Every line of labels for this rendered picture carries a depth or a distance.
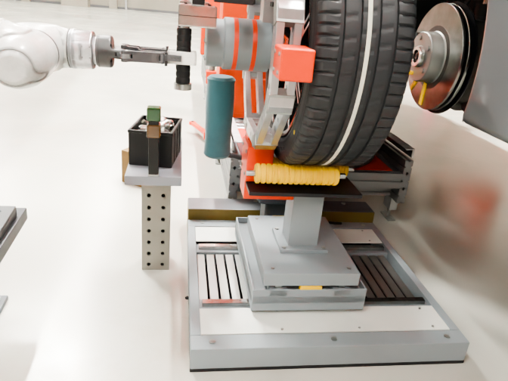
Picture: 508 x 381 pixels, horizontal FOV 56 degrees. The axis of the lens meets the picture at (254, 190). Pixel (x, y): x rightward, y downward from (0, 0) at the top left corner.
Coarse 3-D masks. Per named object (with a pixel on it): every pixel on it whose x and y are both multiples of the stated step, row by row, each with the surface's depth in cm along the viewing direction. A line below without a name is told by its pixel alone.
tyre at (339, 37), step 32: (320, 0) 105; (352, 0) 105; (384, 0) 106; (416, 0) 108; (320, 32) 105; (352, 32) 105; (384, 32) 107; (320, 64) 106; (352, 64) 107; (384, 64) 108; (320, 96) 110; (352, 96) 111; (384, 96) 113; (320, 128) 116; (352, 128) 117; (384, 128) 118; (288, 160) 133; (320, 160) 134; (352, 160) 133
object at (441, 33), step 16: (432, 16) 149; (448, 16) 140; (464, 16) 135; (432, 32) 145; (448, 32) 140; (464, 32) 133; (432, 48) 140; (448, 48) 140; (464, 48) 133; (432, 64) 142; (448, 64) 139; (464, 64) 135; (416, 80) 149; (432, 80) 147; (448, 80) 139; (416, 96) 158; (432, 96) 148; (448, 96) 140
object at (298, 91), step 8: (304, 24) 125; (288, 32) 157; (304, 32) 125; (288, 40) 143; (304, 40) 128; (296, 88) 131; (296, 96) 138; (296, 112) 122; (272, 120) 153; (288, 120) 140; (288, 128) 131; (280, 136) 141
